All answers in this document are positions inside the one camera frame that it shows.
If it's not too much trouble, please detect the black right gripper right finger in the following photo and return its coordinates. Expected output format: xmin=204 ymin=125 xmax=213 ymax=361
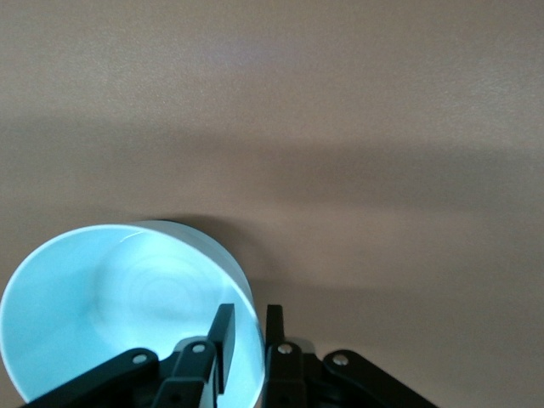
xmin=263 ymin=303 xmax=439 ymax=408

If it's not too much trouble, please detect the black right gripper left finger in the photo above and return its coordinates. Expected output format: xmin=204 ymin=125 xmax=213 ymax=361
xmin=19 ymin=303 xmax=236 ymax=408

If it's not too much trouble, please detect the light blue plastic bowl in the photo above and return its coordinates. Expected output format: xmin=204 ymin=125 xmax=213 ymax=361
xmin=0 ymin=219 xmax=267 ymax=408

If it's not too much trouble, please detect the brown table cover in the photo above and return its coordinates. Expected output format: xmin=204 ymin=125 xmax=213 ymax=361
xmin=0 ymin=0 xmax=544 ymax=408

